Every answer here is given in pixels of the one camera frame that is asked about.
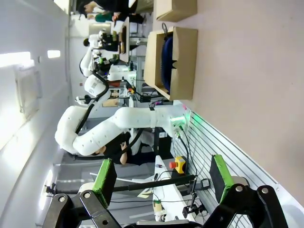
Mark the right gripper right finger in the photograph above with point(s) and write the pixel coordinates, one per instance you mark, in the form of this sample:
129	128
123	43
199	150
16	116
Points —
223	180

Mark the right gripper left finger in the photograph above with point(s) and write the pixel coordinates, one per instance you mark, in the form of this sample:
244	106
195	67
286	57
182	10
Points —
104	183

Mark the navy blue pencil case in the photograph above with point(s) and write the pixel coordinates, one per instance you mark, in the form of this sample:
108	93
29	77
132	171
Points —
167	54

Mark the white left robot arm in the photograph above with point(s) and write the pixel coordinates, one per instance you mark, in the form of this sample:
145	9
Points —
133	118

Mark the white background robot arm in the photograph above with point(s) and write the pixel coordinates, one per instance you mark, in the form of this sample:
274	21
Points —
86	61

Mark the large open cardboard box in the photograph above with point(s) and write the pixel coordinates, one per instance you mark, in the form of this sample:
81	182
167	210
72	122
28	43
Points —
185	64

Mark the smaller open cardboard box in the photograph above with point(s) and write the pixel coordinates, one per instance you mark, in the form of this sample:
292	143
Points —
177	9

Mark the seated person in black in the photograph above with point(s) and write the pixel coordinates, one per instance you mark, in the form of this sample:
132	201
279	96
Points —
116	152

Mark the aluminium profile table edge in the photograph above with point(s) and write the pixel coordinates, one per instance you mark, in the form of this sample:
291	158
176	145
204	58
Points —
213	147

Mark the small black clamp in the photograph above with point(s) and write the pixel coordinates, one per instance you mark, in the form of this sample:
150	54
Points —
193	209

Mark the yellow emergency stop button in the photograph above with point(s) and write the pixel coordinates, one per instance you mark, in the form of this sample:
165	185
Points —
178	164

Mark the white side table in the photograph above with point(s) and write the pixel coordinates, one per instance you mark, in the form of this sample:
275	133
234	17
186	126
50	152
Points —
164	183

